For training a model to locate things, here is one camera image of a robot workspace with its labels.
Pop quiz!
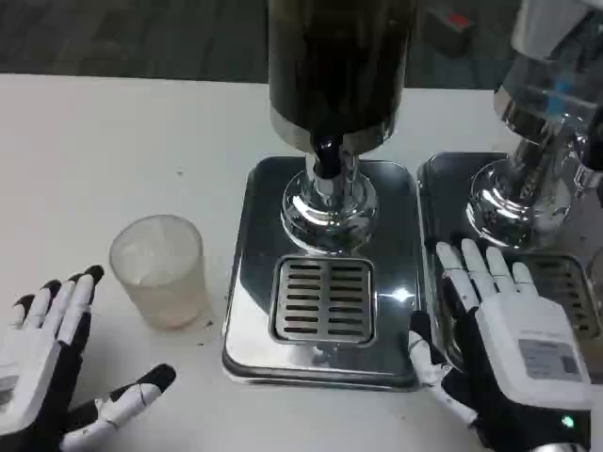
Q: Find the clear ribbed glass cup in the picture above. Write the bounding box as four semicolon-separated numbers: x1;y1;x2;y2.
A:
108;214;212;331

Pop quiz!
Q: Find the dark drink dispenser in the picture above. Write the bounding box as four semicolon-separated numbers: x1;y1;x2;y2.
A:
266;0;418;255

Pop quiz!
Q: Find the steel drip tray with grid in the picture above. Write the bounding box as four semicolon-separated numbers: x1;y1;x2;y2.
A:
220;156;425;391
416;151;603;373

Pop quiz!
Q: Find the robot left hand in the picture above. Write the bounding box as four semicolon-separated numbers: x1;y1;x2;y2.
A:
0;264;177;452

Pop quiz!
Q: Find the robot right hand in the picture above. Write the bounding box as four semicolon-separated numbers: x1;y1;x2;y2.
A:
408;238;594;452

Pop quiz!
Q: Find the clear drink dispenser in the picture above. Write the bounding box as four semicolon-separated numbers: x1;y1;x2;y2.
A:
464;0;603;251

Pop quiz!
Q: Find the dark box with red label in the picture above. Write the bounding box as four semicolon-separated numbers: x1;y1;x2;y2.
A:
420;7;474;56

